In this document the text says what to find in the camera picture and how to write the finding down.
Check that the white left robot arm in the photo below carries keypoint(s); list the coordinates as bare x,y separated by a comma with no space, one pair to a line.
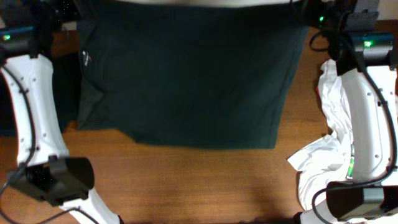
45,170

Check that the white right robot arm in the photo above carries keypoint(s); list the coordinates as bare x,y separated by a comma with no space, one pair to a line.
380,194

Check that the folded dark navy garment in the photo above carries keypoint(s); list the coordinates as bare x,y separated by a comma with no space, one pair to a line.
66,92

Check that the white t-shirt pile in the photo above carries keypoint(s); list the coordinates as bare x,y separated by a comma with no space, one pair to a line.
329,140

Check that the dark green Nike t-shirt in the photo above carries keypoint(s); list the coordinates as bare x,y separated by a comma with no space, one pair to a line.
171,75

